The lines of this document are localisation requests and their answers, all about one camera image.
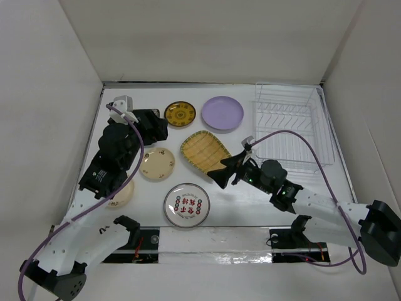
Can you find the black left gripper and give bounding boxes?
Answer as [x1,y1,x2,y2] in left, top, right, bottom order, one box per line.
[120,110,167,170]

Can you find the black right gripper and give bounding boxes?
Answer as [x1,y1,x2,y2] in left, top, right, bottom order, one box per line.
[207,150,273,195]

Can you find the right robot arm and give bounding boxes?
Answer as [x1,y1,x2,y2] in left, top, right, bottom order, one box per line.
[207,152,400,267]

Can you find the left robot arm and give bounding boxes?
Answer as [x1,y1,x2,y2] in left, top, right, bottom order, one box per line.
[18,108,168,300]

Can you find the bamboo weave pattern tray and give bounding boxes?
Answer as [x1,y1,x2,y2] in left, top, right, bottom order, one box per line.
[180,130,232,175]

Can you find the yellow brown patterned plate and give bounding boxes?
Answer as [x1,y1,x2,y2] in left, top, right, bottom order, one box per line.
[164,102,197,127]

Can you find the cream plate with motifs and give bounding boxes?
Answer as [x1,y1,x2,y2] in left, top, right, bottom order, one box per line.
[140,147,175,181]

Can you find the white plate red characters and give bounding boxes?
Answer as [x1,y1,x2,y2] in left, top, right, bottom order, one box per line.
[163,183,211,229]

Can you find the purple round plate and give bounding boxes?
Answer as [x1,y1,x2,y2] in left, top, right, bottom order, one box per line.
[201,96,244,130]

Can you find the cream plate with ink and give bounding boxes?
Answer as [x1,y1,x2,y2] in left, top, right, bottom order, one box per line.
[107,180,135,209]

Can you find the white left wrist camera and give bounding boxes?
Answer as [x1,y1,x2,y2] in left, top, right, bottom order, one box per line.
[109,95,139,125]

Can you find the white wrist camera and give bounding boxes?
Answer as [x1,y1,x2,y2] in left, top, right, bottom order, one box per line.
[241,136,256,152]
[109,95,139,125]

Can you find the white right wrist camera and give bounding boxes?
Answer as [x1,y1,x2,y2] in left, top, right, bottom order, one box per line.
[241,136,256,152]

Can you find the white wire dish rack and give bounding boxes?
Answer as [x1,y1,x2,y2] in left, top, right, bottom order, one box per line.
[253,82,335,173]

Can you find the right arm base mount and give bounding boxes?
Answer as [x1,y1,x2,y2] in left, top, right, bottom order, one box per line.
[266,216,330,263]

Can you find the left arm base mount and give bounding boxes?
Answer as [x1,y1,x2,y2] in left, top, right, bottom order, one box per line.
[103,216,160,264]

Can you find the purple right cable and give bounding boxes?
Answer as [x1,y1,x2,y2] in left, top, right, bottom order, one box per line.
[250,130,367,276]

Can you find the purple cable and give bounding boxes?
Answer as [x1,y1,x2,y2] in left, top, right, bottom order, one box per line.
[17,105,145,301]
[250,130,367,276]

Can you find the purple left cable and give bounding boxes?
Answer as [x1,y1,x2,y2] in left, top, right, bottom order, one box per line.
[17,105,145,301]

